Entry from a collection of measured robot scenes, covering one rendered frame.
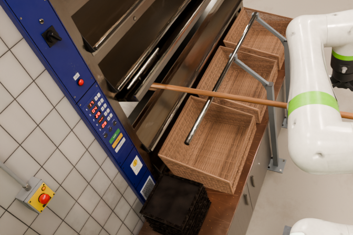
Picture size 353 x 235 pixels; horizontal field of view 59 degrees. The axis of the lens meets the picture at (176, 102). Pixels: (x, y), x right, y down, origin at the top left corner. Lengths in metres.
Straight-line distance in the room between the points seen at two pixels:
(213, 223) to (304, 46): 1.35
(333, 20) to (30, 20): 1.00
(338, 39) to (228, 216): 1.32
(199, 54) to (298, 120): 1.74
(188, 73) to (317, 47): 1.45
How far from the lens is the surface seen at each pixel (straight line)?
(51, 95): 1.38
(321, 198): 2.74
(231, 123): 2.40
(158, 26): 1.91
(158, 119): 2.03
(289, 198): 2.73
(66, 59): 1.38
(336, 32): 1.04
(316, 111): 0.76
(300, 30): 1.01
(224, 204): 2.08
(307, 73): 0.87
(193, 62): 2.36
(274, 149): 2.66
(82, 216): 1.72
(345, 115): 1.64
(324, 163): 0.73
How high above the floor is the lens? 2.42
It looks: 43 degrees down
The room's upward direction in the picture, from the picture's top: 21 degrees counter-clockwise
